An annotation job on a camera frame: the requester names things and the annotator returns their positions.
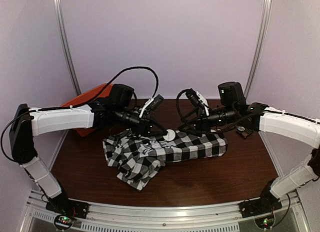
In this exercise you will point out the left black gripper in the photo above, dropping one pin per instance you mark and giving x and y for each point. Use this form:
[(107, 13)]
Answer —
[(146, 120)]

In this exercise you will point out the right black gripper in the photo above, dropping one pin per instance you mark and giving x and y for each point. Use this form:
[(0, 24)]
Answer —
[(200, 122)]

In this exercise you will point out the white round brooch backing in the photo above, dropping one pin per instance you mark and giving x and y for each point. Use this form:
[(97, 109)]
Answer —
[(170, 136)]

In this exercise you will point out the black white checkered shirt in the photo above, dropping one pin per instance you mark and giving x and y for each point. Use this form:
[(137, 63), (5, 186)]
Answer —
[(139, 158)]

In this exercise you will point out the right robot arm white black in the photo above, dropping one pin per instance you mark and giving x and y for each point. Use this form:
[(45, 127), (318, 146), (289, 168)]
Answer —
[(262, 118)]

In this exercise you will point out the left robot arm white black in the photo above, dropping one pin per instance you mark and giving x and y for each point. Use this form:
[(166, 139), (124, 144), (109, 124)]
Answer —
[(100, 111)]

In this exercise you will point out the small black brooch box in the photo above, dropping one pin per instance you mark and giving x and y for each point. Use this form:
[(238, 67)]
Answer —
[(245, 134)]

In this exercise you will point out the orange plastic basin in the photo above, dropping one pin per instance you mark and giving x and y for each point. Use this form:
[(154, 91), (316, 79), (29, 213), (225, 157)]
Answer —
[(86, 97)]

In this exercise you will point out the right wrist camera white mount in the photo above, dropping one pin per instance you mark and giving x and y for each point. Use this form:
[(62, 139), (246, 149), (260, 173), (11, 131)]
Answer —
[(197, 99)]

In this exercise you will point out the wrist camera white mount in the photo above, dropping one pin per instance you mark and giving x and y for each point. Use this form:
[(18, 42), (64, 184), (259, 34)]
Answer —
[(150, 105), (197, 99)]

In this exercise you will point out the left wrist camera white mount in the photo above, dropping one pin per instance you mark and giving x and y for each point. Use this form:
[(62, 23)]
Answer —
[(150, 105)]

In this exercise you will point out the aluminium front rail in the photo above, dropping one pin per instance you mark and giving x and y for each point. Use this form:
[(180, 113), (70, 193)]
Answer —
[(217, 217)]

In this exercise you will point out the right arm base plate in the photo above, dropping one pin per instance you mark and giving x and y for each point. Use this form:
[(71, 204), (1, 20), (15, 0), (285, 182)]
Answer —
[(262, 205)]

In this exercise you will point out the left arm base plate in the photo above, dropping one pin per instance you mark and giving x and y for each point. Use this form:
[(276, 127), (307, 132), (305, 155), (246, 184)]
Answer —
[(70, 208)]

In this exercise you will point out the right aluminium corner post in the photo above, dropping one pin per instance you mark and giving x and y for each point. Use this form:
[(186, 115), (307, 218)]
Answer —
[(264, 22)]

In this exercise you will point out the aluminium corner post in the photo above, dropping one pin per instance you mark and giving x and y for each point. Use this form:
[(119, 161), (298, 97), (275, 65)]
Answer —
[(65, 45), (264, 22)]

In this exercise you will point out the left aluminium corner post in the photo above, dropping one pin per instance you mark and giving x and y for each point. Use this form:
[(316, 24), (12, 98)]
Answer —
[(65, 45)]

